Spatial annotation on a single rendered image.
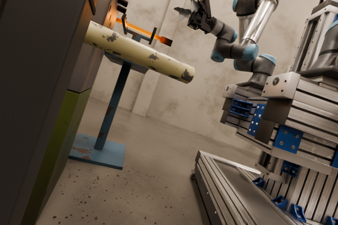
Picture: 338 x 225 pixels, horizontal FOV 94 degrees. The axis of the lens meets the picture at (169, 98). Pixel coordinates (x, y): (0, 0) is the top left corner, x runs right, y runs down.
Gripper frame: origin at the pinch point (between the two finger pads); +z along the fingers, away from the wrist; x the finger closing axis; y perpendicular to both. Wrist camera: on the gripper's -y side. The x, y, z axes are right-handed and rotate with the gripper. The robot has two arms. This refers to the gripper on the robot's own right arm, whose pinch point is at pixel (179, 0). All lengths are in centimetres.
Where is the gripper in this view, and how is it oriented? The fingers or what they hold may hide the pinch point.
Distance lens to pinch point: 87.8
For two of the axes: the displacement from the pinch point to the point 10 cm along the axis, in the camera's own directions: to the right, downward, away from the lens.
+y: -3.3, 9.4, 0.0
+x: -3.4, -1.2, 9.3
